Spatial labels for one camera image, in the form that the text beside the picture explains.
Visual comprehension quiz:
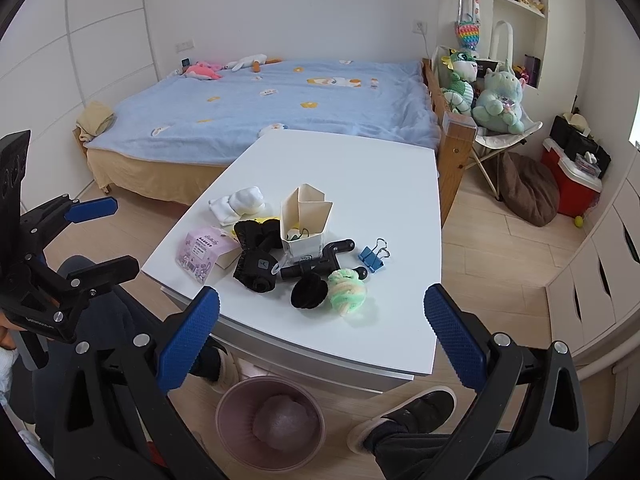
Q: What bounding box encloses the pink tissue packet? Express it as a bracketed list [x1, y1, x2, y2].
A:
[176, 226, 241, 285]

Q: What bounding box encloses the black round cap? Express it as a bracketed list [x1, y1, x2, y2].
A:
[291, 272, 329, 310]

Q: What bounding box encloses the white sock pair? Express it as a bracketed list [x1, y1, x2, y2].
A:
[208, 186, 272, 228]

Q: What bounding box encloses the blue binder clip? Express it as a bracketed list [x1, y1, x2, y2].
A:
[358, 237, 390, 273]

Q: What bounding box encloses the green white fluffy scrunchie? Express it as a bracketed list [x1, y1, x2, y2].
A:
[326, 269, 367, 316]

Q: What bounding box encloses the black Y-shaped massager head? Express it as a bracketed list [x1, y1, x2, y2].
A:
[279, 238, 356, 281]

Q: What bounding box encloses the cream paper carton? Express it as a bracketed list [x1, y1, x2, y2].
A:
[280, 183, 333, 262]

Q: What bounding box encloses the yellow plastic hair clip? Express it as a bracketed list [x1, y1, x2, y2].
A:
[246, 217, 280, 223]

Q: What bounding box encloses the pink trash bin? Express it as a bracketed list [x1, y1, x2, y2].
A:
[216, 376, 326, 474]

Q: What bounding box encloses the white right slipper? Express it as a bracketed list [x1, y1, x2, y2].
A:
[205, 348, 240, 393]

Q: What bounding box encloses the beige folded blanket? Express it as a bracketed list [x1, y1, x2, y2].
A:
[76, 101, 115, 142]

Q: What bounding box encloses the bed with blue blanket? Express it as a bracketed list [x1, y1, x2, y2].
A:
[80, 58, 476, 219]

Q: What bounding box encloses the white drawer unit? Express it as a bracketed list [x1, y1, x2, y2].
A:
[546, 158, 640, 356]

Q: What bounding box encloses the pink shark plush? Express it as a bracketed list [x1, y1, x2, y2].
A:
[183, 62, 224, 80]

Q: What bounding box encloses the white nightstand with drawers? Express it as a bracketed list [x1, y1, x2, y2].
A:
[142, 129, 442, 396]

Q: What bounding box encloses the brown bean bag cushion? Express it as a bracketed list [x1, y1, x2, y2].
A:
[498, 153, 560, 228]

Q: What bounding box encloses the white goose plush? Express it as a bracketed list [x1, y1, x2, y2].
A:
[224, 54, 268, 73]

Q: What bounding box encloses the red cooler box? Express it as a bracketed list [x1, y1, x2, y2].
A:
[541, 138, 602, 217]

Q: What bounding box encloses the white folding chair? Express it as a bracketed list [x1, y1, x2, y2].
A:
[464, 113, 544, 200]

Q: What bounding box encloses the black storage bag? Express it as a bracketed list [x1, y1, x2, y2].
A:
[550, 116, 611, 178]

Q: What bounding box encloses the mint unicorn plush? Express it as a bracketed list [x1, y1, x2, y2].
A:
[472, 68, 525, 134]

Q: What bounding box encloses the green dragon plush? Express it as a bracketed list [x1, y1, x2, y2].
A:
[440, 50, 478, 116]

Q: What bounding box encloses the rainbow crochet bag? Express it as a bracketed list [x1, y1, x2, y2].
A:
[454, 0, 480, 51]

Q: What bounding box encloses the black camera module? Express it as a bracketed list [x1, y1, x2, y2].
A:
[0, 130, 30, 266]

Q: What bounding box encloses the white wall shelf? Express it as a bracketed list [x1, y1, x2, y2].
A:
[492, 0, 548, 88]

